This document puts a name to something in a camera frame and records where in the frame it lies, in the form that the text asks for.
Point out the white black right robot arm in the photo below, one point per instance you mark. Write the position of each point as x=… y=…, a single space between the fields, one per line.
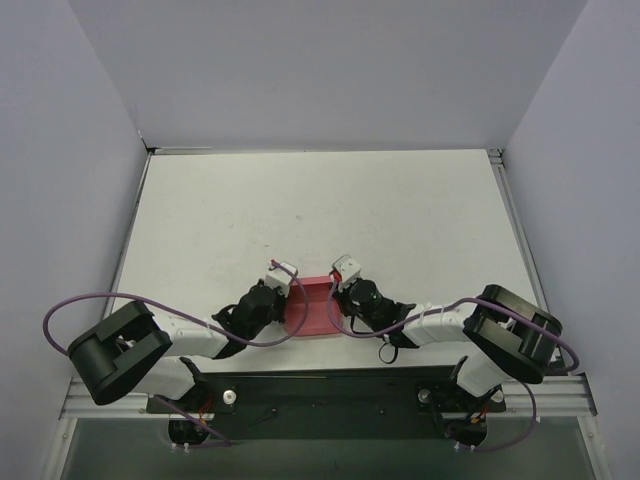
x=515 y=339

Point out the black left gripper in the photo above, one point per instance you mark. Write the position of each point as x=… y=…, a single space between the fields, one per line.
x=278 y=304

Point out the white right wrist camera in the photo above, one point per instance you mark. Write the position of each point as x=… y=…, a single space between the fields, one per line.
x=345 y=270

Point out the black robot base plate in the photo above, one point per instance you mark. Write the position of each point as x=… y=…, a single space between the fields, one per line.
x=394 y=403

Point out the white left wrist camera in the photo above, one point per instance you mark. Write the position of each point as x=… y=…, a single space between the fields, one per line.
x=280 y=276

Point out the pink paper box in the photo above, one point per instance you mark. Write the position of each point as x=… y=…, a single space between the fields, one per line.
x=317 y=322

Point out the aluminium table frame rail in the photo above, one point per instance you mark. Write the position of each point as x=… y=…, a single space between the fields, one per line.
x=497 y=164

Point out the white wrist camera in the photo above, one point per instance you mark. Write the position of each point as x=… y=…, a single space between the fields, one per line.
x=280 y=276
x=345 y=270

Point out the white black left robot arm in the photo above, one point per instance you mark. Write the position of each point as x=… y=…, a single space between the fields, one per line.
x=136 y=350

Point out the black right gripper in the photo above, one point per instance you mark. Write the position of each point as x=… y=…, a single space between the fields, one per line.
x=343 y=300

